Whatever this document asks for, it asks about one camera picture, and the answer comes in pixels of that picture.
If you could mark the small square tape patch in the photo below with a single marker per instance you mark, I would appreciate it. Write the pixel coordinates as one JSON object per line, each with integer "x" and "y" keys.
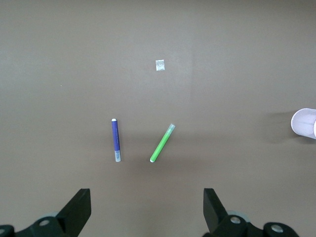
{"x": 160, "y": 65}

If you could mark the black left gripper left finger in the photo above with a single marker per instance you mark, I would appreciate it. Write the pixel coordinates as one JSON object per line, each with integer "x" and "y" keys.
{"x": 71, "y": 217}

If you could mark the green marker pen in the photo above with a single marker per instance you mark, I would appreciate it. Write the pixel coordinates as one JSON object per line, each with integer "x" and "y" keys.
{"x": 161, "y": 144}

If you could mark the pink plastic cup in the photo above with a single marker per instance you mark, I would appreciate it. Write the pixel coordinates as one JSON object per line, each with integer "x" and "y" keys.
{"x": 303, "y": 123}

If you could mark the purple marker pen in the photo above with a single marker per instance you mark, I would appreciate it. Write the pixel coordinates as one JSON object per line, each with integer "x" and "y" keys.
{"x": 115, "y": 138}

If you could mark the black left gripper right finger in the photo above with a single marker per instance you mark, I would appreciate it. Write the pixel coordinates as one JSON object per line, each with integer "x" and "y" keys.
{"x": 217, "y": 219}

